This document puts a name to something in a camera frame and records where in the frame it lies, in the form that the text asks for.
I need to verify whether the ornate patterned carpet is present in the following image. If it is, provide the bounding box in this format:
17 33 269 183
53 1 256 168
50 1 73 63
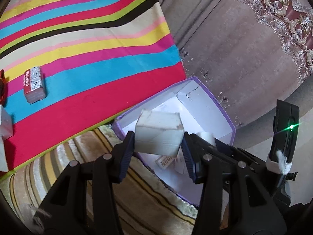
127 0 313 152

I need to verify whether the purple cardboard box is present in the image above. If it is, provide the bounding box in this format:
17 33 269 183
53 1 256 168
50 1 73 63
112 76 236 207

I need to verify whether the small red and grey box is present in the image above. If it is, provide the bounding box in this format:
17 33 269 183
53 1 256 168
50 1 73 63
24 66 47 104

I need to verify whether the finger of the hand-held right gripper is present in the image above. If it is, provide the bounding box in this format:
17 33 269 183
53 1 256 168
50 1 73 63
213 138 267 174

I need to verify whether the plain white cardboard box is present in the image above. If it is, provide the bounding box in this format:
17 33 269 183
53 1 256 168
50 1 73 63
135 109 184 155

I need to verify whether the small white box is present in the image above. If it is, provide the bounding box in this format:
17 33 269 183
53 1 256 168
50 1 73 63
0 105 13 137

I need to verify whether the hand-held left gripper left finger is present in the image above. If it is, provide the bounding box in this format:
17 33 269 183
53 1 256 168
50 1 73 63
32 131 135 235

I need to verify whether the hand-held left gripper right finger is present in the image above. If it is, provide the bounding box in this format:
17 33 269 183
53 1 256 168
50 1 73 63
180 132 287 235

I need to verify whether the colourful striped cloth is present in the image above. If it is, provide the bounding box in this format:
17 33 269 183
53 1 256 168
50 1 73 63
0 0 186 179

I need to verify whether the white paper slip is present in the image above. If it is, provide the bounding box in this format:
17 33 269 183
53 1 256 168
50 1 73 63
175 149 190 175

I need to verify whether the red packet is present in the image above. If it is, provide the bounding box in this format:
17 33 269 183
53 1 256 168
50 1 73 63
0 70 9 103

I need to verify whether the white paper box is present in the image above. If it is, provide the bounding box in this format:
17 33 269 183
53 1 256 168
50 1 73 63
0 137 9 172

